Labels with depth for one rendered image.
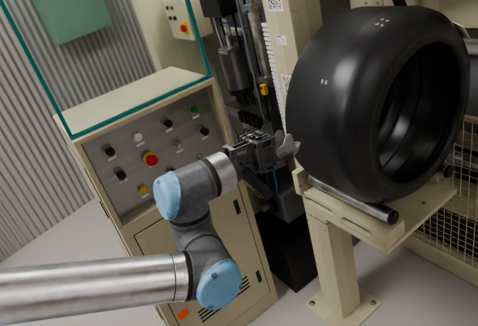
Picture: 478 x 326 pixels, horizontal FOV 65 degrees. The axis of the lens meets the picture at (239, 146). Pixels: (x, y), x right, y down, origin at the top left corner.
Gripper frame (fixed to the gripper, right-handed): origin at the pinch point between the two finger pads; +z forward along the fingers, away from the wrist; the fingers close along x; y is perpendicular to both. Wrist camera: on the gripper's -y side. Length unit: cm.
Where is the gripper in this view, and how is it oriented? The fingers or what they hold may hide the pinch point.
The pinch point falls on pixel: (296, 146)
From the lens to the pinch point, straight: 96.0
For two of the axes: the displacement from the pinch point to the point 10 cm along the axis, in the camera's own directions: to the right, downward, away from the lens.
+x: -5.6, -2.8, 7.8
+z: 8.2, -3.4, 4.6
